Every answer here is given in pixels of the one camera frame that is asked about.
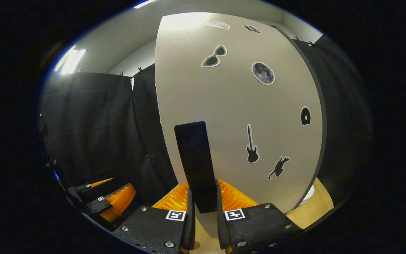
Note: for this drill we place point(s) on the small ceiling light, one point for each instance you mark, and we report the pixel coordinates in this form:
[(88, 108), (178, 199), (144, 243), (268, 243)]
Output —
[(72, 60)]

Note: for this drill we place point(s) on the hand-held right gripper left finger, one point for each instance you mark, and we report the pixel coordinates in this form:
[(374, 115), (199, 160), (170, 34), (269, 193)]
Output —
[(190, 229)]

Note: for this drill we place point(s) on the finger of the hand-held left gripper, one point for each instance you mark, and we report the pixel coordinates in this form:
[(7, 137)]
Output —
[(118, 203), (99, 182)]

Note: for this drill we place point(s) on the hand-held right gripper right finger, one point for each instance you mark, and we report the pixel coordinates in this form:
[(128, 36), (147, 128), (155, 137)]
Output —
[(221, 229)]

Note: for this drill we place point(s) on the round coaster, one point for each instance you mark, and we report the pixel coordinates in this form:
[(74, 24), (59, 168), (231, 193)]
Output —
[(196, 245)]

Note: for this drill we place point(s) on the black backdrop cloth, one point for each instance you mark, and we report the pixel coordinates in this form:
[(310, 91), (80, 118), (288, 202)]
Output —
[(93, 123)]

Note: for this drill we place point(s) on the white cabinet door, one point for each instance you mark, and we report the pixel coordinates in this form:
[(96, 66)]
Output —
[(231, 106)]

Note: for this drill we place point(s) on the large ceiling light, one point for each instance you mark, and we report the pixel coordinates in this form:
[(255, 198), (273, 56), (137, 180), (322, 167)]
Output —
[(145, 3)]

